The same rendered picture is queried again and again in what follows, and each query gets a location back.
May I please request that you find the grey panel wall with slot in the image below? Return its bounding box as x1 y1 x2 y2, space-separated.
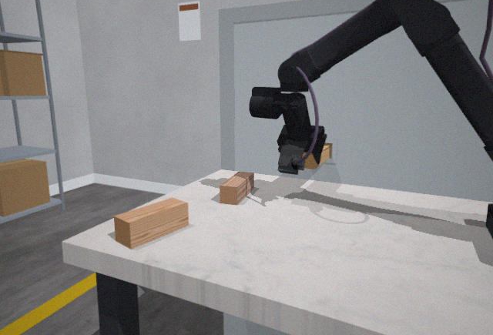
219 0 493 203

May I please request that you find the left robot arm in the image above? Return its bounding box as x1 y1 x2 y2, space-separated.
249 0 493 161

